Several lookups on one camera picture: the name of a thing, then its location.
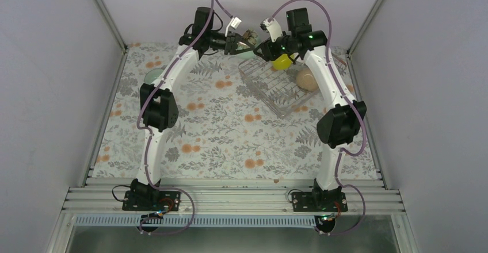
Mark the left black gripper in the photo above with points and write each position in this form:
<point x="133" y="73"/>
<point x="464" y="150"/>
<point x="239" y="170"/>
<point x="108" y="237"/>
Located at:
<point x="235" y="39"/>

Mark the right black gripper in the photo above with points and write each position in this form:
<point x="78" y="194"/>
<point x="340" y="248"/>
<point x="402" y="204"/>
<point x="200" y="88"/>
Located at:
<point x="269" y="53"/>

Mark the yellow bowl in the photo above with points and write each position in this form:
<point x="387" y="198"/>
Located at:
<point x="283" y="62"/>

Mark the pale green pink-base bowl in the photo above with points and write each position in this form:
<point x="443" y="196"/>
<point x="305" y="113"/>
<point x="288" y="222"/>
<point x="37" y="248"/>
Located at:
<point x="152" y="75"/>

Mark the celadon green bowl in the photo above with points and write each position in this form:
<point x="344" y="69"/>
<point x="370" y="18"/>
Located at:
<point x="257" y="41"/>

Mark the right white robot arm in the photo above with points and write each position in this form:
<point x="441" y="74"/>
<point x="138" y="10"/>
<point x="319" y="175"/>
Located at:
<point x="345" y="114"/>

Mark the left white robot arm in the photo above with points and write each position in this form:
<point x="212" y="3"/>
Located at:
<point x="159" y="111"/>

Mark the beige bowl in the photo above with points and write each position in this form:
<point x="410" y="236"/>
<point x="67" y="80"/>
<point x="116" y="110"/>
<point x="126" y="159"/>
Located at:
<point x="306" y="80"/>

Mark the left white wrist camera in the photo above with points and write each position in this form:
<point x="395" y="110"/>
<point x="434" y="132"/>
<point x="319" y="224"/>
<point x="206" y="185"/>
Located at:
<point x="233" y="24"/>

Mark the wire dish rack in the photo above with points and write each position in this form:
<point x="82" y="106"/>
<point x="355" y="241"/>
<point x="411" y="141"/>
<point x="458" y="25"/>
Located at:
<point x="276" y="89"/>

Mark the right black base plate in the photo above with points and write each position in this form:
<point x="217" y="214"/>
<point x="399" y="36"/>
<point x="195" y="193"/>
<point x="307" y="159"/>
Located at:
<point x="310" y="202"/>

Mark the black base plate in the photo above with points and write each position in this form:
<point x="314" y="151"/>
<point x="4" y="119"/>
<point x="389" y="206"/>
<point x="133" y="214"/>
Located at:
<point x="310" y="202"/>
<point x="164" y="201"/>

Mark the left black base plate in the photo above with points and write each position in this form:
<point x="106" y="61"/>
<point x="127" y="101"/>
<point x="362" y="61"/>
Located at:
<point x="164" y="201"/>

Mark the aluminium mounting rail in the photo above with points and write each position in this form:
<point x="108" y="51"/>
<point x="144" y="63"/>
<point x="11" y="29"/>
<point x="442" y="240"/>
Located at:
<point x="226" y="200"/>

